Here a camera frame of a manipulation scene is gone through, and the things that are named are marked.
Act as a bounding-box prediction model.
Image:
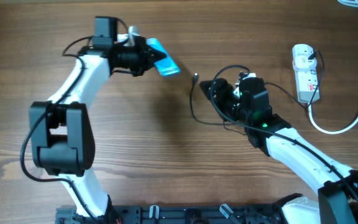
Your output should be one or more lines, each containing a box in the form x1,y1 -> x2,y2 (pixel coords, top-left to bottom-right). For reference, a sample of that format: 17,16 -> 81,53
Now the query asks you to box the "turquoise screen smartphone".
146,38 -> 181,77

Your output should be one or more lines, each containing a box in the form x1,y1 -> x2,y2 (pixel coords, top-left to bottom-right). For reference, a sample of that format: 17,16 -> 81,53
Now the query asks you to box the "white power strip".
292,44 -> 319,104

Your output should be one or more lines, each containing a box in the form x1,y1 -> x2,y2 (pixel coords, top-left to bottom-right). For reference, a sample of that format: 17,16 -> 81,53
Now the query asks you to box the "black USB charging cable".
188,49 -> 326,135

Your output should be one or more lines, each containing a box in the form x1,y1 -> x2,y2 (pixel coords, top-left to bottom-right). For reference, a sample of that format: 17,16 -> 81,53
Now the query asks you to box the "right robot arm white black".
200,78 -> 358,223

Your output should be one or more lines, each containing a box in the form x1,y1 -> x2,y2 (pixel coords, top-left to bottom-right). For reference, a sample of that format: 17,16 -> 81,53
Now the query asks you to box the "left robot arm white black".
23,16 -> 180,223

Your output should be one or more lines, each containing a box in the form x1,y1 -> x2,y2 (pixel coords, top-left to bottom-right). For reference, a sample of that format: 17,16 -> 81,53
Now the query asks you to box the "white USB charger adapter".
293,55 -> 317,72

